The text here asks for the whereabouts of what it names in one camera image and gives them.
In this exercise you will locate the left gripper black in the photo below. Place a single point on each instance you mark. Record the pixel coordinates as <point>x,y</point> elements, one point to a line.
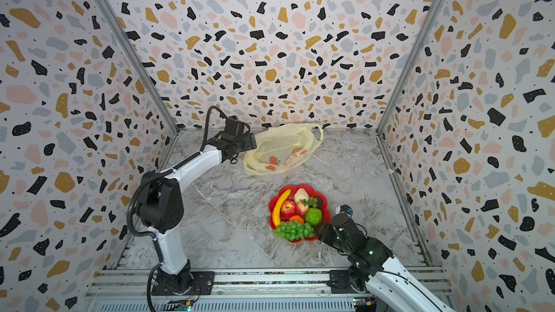
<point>251,141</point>

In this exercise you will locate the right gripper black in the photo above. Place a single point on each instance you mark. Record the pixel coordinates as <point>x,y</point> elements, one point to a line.
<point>325,232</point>

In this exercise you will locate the red flower-shaped plate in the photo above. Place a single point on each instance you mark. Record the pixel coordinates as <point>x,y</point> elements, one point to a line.
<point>311,192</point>

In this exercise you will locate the lime green bumpy fruit toy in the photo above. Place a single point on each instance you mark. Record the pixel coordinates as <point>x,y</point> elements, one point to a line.
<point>314,217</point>

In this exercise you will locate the cream plastic bag orange print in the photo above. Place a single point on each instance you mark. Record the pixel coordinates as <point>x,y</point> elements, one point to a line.
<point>282,149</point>

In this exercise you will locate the small red fruit toy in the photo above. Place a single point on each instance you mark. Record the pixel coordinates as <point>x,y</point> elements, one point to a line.
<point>301,209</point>

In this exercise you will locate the green grapes bunch toy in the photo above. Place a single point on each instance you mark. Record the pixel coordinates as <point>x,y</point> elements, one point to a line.
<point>293,231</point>

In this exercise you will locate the beige bun toy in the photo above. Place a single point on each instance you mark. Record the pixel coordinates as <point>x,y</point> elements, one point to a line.
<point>301,196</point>

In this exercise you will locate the red apple toy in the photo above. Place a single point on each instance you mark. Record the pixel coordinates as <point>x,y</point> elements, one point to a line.
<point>287,210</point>

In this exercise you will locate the yellow banana toy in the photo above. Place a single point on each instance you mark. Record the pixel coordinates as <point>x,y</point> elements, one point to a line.
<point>276,218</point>

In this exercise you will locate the orange fruit toy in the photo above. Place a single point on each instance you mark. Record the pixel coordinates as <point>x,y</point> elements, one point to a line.
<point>297,219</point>

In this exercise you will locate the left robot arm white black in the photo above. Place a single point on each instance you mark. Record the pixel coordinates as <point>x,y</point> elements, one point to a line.
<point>156,208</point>

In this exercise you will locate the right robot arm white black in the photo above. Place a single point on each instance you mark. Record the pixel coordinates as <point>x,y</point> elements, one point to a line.
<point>375,269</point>

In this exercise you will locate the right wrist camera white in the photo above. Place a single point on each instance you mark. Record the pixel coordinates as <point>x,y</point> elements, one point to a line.
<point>344,209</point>

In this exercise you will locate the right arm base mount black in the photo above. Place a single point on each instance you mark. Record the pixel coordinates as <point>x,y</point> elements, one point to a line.
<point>345,281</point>

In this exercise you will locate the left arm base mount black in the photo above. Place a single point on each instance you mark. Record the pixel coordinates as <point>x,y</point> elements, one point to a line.
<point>196,283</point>

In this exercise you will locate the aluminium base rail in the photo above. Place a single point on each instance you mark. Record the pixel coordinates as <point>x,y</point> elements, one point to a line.
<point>292,289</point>

